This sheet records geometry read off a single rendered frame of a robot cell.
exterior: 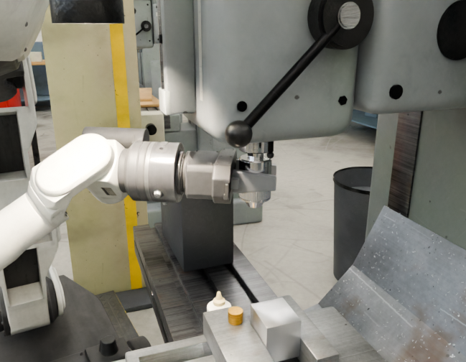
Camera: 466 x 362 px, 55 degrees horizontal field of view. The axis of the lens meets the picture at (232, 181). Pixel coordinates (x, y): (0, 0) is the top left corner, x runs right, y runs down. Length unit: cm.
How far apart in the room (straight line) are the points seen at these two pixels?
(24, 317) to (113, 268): 126
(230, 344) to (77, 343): 87
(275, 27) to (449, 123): 44
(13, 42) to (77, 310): 100
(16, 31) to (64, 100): 151
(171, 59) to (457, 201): 55
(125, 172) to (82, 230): 187
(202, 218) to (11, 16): 52
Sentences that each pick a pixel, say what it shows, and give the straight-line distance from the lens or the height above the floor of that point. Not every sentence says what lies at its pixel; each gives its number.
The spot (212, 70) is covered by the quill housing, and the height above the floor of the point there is 140.
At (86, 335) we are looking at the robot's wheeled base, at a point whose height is 57.
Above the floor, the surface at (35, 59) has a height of 91.
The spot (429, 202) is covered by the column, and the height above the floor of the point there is 113.
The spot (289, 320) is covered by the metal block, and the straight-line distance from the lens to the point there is 65.
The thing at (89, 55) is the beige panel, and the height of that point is 132.
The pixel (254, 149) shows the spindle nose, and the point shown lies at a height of 129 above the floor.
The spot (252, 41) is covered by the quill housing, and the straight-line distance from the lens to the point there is 51.
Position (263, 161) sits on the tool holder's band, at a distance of 62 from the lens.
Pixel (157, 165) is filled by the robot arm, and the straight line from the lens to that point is 63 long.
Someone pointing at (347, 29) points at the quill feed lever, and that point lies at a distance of 52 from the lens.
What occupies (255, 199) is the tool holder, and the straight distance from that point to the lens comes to 64.
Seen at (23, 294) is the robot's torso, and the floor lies 76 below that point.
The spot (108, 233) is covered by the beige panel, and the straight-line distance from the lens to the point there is 252.
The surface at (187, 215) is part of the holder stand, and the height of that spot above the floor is 106.
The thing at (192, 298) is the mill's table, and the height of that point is 93.
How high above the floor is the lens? 144
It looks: 19 degrees down
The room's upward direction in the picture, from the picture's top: straight up
